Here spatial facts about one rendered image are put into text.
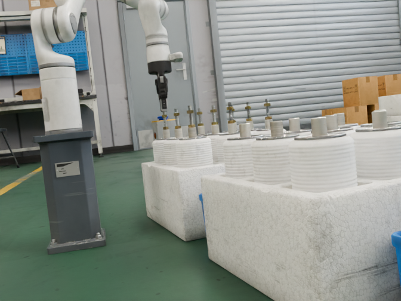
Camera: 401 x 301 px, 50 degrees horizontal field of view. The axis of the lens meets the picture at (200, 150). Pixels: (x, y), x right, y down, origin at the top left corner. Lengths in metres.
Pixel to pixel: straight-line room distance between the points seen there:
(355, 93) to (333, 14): 2.53
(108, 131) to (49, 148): 4.99
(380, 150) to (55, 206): 0.79
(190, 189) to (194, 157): 0.09
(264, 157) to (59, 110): 0.62
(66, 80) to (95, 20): 5.16
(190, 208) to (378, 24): 6.73
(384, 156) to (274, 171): 0.17
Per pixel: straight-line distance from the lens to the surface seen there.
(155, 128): 1.54
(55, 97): 1.17
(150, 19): 1.38
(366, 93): 4.95
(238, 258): 0.81
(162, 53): 1.37
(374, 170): 0.71
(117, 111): 6.15
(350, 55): 7.29
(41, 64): 1.20
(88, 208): 1.16
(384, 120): 0.74
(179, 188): 1.08
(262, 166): 0.74
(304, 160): 0.64
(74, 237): 1.18
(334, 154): 0.63
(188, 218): 1.09
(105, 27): 6.30
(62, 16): 1.20
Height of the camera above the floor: 0.29
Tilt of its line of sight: 4 degrees down
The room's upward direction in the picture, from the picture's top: 6 degrees counter-clockwise
